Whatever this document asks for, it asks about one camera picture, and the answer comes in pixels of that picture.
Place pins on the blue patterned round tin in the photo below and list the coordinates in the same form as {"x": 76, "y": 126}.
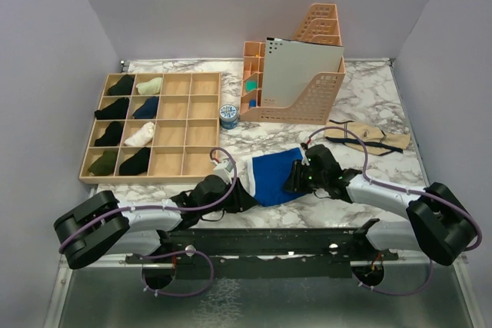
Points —
{"x": 229, "y": 116}

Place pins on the beige underwear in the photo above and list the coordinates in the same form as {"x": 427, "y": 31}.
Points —
{"x": 377, "y": 141}

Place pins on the dark green rolled sock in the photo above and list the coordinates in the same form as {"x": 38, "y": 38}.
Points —
{"x": 105, "y": 164}

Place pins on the grey white folder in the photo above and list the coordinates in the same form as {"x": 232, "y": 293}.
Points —
{"x": 290, "y": 65}

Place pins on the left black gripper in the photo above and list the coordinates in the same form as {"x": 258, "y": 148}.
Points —
{"x": 241, "y": 200}

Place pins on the black rolled sock bottom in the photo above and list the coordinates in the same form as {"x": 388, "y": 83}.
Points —
{"x": 137, "y": 164}

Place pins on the black rolled sock top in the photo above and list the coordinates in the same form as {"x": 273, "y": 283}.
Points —
{"x": 122, "y": 87}

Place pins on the black rolled sock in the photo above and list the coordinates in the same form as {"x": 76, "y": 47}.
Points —
{"x": 137, "y": 164}
{"x": 111, "y": 136}
{"x": 122, "y": 87}
{"x": 115, "y": 111}

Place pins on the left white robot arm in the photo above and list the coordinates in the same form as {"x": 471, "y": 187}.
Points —
{"x": 104, "y": 225}

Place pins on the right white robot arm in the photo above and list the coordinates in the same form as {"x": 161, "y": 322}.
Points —
{"x": 432, "y": 219}

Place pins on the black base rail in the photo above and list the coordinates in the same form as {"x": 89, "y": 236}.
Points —
{"x": 261, "y": 253}

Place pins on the white rolled sock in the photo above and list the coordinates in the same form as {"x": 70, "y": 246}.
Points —
{"x": 142, "y": 136}

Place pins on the wooden compartment tray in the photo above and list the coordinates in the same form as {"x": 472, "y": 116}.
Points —
{"x": 186, "y": 129}

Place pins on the navy rolled sock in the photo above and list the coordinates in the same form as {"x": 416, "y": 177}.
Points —
{"x": 148, "y": 110}

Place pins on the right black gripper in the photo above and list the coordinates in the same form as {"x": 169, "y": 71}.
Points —
{"x": 294, "y": 182}

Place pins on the pale green rolled sock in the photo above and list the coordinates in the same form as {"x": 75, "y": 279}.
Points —
{"x": 150, "y": 87}

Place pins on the blue boxer underwear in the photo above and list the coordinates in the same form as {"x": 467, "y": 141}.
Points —
{"x": 267, "y": 175}

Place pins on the peach file organizer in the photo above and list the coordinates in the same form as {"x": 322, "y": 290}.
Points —
{"x": 320, "y": 25}

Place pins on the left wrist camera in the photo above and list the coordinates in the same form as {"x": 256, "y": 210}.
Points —
{"x": 225, "y": 170}

